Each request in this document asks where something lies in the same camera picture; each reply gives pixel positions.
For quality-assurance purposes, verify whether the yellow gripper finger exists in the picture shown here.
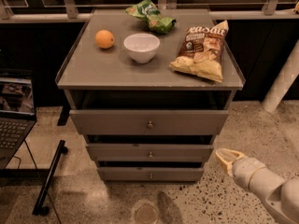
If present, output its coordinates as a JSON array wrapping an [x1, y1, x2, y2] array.
[[215, 148, 246, 176]]

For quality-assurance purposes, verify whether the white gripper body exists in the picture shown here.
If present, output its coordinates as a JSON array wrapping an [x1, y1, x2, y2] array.
[[232, 157, 265, 190]]

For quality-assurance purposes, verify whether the grey drawer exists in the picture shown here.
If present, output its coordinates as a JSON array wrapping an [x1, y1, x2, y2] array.
[[70, 109, 228, 135], [86, 144, 213, 162], [97, 167, 204, 182]]

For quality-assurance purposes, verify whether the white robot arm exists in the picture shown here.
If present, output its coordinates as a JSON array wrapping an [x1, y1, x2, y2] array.
[[215, 148, 299, 224]]

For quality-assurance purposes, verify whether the grey drawer cabinet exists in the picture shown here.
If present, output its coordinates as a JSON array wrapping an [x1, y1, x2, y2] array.
[[56, 9, 245, 169]]

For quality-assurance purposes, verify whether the grey bottom drawer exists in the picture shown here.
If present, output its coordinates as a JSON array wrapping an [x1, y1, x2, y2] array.
[[97, 167, 204, 182]]

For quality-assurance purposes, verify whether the grey top drawer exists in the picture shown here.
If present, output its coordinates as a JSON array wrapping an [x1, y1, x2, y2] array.
[[70, 109, 228, 135]]

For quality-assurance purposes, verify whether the brown sea salt chip bag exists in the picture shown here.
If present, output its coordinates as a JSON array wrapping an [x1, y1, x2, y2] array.
[[169, 21, 229, 83]]

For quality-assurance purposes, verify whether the white bowl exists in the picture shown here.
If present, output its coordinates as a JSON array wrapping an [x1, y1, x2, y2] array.
[[123, 33, 160, 63]]

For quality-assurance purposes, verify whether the green chip bag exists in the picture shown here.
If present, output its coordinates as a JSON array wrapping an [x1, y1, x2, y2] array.
[[125, 0, 177, 35]]

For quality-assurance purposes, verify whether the orange fruit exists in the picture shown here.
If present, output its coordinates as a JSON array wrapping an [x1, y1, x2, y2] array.
[[95, 30, 114, 49]]

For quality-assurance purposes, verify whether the black stand leg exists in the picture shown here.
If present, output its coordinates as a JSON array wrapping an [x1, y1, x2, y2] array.
[[32, 140, 68, 216]]

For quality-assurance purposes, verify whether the black laptop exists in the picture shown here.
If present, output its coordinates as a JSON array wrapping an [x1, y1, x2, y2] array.
[[0, 68, 36, 170]]

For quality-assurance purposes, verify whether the metal window railing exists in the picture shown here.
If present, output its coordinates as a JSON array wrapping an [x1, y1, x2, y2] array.
[[0, 0, 299, 22]]

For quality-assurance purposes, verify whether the white diagonal post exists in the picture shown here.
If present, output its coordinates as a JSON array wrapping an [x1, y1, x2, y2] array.
[[262, 40, 299, 113]]

